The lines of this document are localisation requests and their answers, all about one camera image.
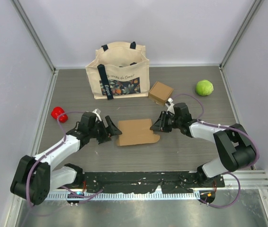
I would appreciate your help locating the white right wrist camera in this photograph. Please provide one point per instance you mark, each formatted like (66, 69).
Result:
(170, 106)

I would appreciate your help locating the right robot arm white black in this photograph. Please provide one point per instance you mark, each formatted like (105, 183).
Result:
(235, 149)

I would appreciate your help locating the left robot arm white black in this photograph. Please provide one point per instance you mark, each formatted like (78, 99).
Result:
(37, 175)

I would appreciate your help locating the beige canvas tote bag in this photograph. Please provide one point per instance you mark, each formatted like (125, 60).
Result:
(119, 70)

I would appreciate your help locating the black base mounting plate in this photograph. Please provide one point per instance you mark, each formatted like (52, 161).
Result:
(145, 182)

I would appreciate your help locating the spare brown cardboard box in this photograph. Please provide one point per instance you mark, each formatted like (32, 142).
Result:
(136, 132)

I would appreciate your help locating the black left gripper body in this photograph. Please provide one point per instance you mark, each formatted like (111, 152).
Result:
(93, 131)

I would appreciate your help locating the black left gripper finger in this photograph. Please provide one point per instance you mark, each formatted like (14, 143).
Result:
(111, 129)
(103, 134)

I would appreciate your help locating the red bell pepper toy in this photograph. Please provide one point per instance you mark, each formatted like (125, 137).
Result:
(59, 114)

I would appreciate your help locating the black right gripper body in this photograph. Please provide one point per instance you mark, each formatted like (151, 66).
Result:
(176, 121)

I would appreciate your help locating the green cabbage ball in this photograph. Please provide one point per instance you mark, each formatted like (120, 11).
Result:
(204, 88)

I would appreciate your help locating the slotted cable duct strip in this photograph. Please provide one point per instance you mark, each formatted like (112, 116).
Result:
(157, 195)

